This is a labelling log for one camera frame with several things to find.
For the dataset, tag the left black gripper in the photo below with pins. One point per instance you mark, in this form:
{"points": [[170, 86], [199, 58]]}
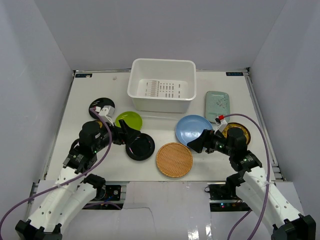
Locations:
{"points": [[120, 135]]}

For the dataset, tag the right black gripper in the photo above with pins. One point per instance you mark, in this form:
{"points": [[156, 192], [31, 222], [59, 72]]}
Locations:
{"points": [[205, 140]]}

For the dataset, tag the lime green round plate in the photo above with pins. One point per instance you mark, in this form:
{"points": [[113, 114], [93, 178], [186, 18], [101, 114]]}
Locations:
{"points": [[131, 118]]}

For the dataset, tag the black bowl with striped rim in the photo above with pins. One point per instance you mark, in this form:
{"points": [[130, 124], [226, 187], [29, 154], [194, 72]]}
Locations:
{"points": [[141, 148]]}

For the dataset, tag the blue round plate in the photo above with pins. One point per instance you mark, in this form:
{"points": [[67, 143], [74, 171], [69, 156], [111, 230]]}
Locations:
{"points": [[190, 127]]}

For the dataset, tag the yellow patterned plate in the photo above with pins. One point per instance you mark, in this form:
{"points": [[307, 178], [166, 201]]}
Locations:
{"points": [[240, 126]]}

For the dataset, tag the light green rectangular plate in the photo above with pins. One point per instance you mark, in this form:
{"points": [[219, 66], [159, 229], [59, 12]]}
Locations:
{"points": [[216, 103]]}

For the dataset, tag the woven bamboo round plate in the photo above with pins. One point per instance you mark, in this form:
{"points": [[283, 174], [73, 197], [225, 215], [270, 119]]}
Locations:
{"points": [[174, 160]]}

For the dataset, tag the black round plate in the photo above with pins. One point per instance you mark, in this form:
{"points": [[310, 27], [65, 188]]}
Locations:
{"points": [[102, 102]]}

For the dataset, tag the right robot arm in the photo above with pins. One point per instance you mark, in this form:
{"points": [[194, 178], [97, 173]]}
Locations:
{"points": [[250, 184]]}

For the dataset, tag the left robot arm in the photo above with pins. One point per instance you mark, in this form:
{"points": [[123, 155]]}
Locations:
{"points": [[75, 185]]}

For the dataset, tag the white plastic bin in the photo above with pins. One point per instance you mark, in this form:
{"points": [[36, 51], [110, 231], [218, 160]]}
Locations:
{"points": [[162, 85]]}

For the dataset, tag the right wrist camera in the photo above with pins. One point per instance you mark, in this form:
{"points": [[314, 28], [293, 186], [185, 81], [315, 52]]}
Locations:
{"points": [[221, 123]]}

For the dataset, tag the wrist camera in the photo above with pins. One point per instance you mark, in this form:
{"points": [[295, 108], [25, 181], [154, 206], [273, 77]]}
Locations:
{"points": [[221, 123], [105, 113]]}

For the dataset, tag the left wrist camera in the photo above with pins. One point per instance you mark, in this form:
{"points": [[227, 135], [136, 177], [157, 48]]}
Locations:
{"points": [[105, 113]]}

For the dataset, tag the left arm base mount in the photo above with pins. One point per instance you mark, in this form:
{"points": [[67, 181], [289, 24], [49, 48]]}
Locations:
{"points": [[111, 197]]}

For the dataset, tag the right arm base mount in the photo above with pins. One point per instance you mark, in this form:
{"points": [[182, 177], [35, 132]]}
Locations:
{"points": [[221, 199]]}

